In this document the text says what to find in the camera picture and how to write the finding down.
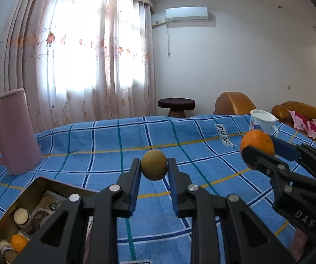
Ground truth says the sheer floral curtain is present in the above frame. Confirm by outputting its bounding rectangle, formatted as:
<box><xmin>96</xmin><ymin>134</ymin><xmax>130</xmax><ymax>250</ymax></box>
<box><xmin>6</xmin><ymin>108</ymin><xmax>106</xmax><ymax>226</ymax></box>
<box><xmin>0</xmin><ymin>0</ymin><xmax>156</xmax><ymax>132</ymax></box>

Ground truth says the person's right hand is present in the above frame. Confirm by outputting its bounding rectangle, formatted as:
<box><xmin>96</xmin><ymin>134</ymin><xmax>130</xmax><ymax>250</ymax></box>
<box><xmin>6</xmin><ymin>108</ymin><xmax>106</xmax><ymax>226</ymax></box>
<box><xmin>290</xmin><ymin>228</ymin><xmax>308</xmax><ymax>262</ymax></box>

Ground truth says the dark round stool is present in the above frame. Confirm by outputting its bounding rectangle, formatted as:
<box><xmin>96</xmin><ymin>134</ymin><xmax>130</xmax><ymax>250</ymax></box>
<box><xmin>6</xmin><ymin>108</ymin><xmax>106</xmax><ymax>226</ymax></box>
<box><xmin>157</xmin><ymin>98</ymin><xmax>196</xmax><ymax>119</ymax></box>

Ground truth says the white air conditioner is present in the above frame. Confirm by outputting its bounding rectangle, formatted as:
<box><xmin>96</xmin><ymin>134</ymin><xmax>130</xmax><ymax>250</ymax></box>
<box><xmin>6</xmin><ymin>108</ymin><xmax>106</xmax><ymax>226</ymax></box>
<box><xmin>165</xmin><ymin>7</ymin><xmax>209</xmax><ymax>23</ymax></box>

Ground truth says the blue plaid tablecloth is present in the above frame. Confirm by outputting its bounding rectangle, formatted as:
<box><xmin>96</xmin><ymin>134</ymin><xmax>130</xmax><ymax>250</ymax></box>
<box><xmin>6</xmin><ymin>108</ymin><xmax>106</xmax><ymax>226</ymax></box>
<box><xmin>0</xmin><ymin>114</ymin><xmax>316</xmax><ymax>264</ymax></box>

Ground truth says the pink floral cushion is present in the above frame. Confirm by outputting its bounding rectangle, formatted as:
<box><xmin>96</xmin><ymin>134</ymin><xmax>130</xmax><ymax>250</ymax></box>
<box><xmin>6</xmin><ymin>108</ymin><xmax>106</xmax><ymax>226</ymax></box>
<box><xmin>289</xmin><ymin>111</ymin><xmax>316</xmax><ymax>139</ymax></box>

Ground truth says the pink tin box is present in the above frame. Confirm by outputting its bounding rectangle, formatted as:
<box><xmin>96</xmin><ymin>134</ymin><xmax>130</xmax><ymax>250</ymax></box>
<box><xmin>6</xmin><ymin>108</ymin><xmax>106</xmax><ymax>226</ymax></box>
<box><xmin>0</xmin><ymin>177</ymin><xmax>94</xmax><ymax>263</ymax></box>

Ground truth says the yellow-green longan fruit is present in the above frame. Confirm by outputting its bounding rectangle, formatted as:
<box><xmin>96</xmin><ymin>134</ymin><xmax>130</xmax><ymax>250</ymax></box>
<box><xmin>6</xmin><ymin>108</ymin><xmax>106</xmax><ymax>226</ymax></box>
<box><xmin>141</xmin><ymin>150</ymin><xmax>167</xmax><ymax>181</ymax></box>

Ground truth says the white blue printed mug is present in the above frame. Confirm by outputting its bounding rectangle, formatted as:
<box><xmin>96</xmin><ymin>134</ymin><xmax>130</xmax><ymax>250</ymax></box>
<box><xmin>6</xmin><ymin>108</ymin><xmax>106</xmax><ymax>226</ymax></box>
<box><xmin>249</xmin><ymin>109</ymin><xmax>279</xmax><ymax>138</ymax></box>

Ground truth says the small orange near gripper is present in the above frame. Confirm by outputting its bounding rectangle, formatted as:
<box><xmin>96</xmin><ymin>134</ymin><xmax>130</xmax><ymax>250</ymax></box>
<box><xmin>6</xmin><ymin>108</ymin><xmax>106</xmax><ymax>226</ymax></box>
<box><xmin>11</xmin><ymin>234</ymin><xmax>29</xmax><ymax>253</ymax></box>

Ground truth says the brown leather sofa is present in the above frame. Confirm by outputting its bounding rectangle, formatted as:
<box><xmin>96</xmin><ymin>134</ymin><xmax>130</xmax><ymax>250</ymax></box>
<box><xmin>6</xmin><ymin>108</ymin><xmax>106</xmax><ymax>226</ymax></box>
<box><xmin>272</xmin><ymin>101</ymin><xmax>316</xmax><ymax>142</ymax></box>

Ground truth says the large orange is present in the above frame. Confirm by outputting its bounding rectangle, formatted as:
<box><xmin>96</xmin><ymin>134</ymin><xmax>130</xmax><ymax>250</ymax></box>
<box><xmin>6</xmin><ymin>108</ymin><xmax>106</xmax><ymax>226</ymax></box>
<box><xmin>240</xmin><ymin>130</ymin><xmax>275</xmax><ymax>157</ymax></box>

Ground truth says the brown leather armchair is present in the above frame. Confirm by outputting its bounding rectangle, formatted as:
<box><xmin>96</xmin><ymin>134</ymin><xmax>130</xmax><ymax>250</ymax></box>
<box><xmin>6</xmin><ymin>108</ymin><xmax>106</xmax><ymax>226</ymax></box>
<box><xmin>214</xmin><ymin>92</ymin><xmax>256</xmax><ymax>115</ymax></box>

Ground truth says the pink electric kettle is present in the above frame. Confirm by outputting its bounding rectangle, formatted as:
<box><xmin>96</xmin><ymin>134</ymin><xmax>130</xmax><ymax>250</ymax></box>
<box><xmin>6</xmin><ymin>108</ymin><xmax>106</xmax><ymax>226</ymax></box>
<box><xmin>0</xmin><ymin>88</ymin><xmax>42</xmax><ymax>175</ymax></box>

